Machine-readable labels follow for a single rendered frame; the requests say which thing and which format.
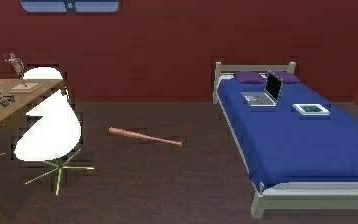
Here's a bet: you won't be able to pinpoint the grey laptop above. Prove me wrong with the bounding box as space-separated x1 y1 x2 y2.
241 70 284 108

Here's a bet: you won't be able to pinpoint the blue window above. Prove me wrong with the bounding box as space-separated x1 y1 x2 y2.
19 0 121 14

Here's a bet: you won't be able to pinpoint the pink baseball bat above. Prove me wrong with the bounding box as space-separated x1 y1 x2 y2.
108 126 184 147

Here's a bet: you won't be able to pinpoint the white swivel chair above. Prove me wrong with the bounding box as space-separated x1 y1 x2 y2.
13 66 95 197

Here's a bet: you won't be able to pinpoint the white book with green cover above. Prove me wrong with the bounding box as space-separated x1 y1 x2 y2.
292 103 331 116

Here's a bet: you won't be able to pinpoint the grey figure statue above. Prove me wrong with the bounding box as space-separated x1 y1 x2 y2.
2 52 44 94

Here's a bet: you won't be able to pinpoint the brown wooden desk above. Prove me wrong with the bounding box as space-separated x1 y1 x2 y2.
0 78 65 224

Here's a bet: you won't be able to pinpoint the blue bed with grey frame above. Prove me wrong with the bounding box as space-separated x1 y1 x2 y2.
212 61 358 219

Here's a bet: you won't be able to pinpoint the black glasses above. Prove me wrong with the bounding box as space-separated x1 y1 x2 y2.
0 94 17 108

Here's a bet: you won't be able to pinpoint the purple pillow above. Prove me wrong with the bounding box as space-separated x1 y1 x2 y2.
272 70 301 85
233 70 266 85

